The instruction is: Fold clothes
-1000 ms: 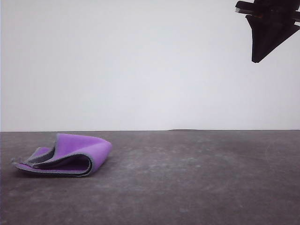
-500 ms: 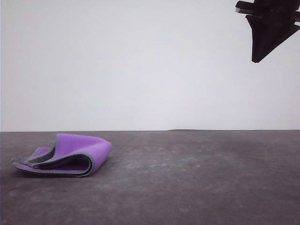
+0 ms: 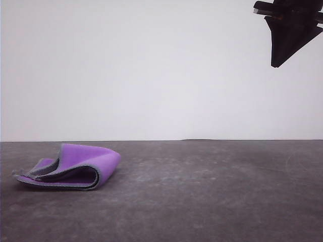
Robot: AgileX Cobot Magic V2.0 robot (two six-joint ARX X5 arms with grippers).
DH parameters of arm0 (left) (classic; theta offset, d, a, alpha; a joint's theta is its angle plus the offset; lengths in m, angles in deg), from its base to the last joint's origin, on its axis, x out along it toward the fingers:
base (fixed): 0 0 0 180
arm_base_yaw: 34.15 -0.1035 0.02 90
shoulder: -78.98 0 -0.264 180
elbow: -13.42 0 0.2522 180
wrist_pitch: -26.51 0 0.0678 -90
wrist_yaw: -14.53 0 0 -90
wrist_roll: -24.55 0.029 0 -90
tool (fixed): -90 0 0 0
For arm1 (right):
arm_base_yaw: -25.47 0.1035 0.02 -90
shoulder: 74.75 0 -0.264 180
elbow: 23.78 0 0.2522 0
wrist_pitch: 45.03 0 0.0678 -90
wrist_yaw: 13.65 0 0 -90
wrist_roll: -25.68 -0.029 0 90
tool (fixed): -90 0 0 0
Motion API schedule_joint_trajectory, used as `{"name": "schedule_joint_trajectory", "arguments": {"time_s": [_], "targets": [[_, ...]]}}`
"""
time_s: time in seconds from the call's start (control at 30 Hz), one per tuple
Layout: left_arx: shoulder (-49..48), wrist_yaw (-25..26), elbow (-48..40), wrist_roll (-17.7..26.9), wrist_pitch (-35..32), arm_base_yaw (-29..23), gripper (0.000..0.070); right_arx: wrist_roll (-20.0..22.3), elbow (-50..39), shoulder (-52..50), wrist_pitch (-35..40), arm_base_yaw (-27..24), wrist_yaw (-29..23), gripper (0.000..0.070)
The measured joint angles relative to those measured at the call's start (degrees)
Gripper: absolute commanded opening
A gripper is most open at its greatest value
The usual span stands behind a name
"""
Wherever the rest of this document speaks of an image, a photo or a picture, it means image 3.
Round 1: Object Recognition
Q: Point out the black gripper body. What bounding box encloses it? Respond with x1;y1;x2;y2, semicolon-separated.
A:
253;0;323;18

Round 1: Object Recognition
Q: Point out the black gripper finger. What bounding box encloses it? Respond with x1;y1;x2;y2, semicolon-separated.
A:
264;16;291;68
277;18;323;68

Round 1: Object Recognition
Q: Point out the purple towel with grey hem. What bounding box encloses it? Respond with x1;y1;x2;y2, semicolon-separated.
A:
12;143;122;192

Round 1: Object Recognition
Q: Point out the grey table cloth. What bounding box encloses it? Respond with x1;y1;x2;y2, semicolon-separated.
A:
0;139;323;242

